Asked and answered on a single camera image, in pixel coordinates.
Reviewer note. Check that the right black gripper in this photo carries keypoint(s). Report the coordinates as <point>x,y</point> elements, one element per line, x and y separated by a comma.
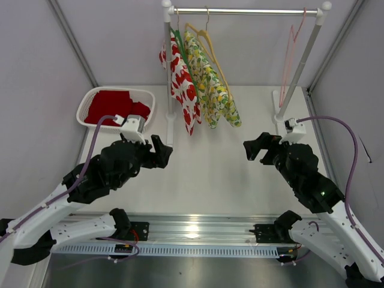
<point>252,147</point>

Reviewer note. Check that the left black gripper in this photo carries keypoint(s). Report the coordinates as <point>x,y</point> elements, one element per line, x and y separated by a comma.
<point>153,161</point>

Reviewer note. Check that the red skirt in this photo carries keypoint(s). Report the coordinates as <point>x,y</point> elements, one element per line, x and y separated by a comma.
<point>107,102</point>

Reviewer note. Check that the pink wire hanger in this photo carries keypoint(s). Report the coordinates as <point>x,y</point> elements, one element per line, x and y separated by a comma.
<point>288,60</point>

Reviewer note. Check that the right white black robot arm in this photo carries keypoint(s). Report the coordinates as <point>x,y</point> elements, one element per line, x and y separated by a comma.
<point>358,260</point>

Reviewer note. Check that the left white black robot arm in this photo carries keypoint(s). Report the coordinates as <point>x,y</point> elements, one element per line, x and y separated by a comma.
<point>32,237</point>

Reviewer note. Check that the green hanger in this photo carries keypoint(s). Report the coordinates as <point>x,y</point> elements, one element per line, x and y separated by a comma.
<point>187,76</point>

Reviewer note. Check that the yellow wooden hanger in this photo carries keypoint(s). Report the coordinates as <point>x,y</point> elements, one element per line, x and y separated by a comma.
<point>210,50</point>

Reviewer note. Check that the white metal clothes rack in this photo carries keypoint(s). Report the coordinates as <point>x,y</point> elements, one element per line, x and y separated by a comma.
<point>278,118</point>

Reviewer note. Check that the white plastic basket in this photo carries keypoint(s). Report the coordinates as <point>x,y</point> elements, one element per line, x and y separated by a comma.
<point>140,95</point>

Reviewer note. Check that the red flower print garment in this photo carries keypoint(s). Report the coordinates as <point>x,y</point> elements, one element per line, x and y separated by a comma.
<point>182,91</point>

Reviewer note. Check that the lemon print garment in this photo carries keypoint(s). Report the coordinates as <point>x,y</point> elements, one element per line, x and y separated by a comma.
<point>213,95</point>

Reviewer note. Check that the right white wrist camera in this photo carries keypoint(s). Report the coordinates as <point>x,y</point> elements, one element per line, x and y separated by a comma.
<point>295,131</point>

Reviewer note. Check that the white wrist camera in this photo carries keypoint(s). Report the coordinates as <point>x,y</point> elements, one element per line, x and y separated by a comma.
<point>131,128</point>
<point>295,131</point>

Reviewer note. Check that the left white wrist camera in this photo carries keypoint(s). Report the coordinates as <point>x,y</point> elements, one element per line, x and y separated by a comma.
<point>131,128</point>

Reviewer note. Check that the aluminium rail base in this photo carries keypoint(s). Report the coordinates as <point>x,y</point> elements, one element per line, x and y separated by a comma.
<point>200,229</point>

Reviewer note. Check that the white slotted cable duct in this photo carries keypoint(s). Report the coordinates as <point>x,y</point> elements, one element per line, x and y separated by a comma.
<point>98,248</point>

